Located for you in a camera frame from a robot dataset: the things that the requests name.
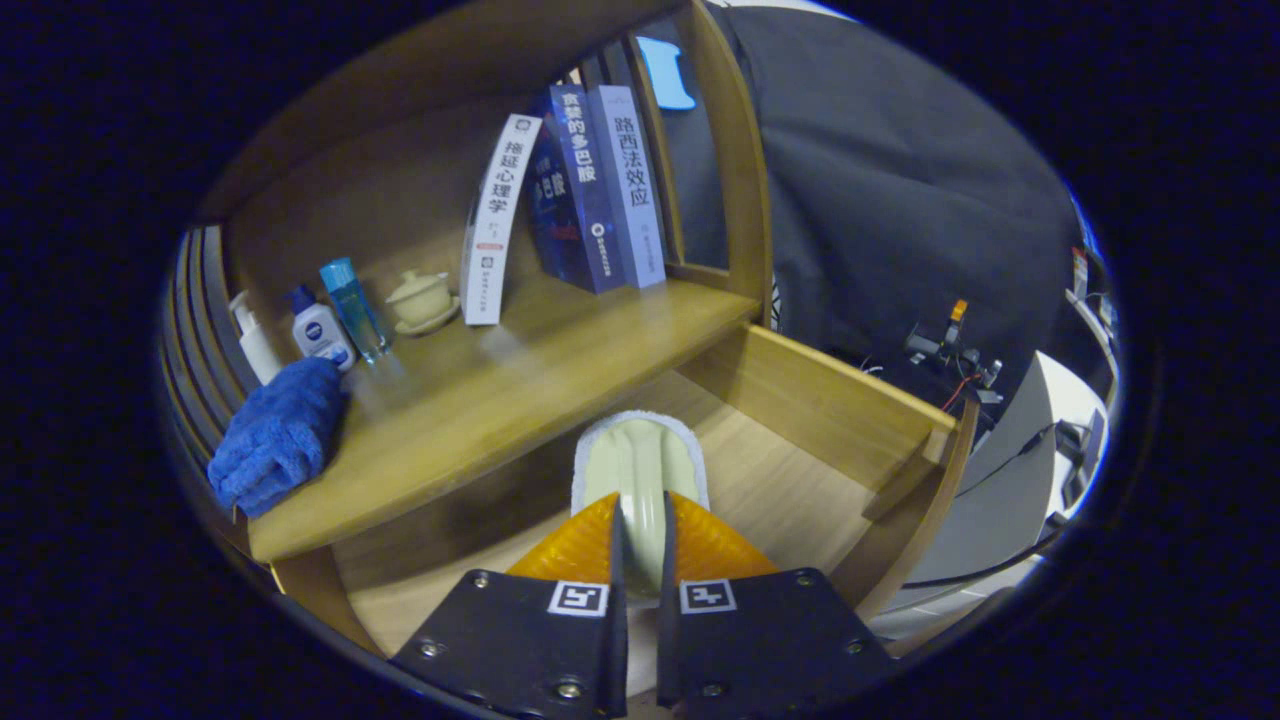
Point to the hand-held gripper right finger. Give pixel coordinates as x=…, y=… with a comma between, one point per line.
x=668, y=650

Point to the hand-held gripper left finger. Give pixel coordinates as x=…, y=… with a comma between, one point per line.
x=618, y=650

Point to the pale green scrubbing brush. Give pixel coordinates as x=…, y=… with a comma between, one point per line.
x=640, y=460

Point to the wooden drawer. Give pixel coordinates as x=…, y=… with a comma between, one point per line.
x=780, y=480

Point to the wooden countertop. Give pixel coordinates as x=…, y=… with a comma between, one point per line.
x=480, y=400

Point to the wooden cabinet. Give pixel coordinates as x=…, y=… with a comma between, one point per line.
x=380, y=200

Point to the grey flat panel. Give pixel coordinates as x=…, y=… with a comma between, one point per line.
x=1000, y=500

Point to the cream lidded teacup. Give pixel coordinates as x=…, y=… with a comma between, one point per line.
x=422, y=298

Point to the blue folded towel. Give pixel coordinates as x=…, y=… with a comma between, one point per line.
x=280, y=430

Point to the black device with orange tip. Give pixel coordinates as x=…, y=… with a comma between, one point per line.
x=950, y=345

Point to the clear blue bottle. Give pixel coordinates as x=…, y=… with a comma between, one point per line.
x=352, y=305

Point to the white bottle with blue cap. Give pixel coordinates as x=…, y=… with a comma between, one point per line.
x=318, y=330

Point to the white book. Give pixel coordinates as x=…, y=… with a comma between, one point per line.
x=495, y=220

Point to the dark blue book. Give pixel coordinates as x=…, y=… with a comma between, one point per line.
x=585, y=190

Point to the pale blue book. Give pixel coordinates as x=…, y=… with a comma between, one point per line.
x=630, y=180

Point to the white pump bottle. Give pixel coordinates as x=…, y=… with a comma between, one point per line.
x=258, y=345

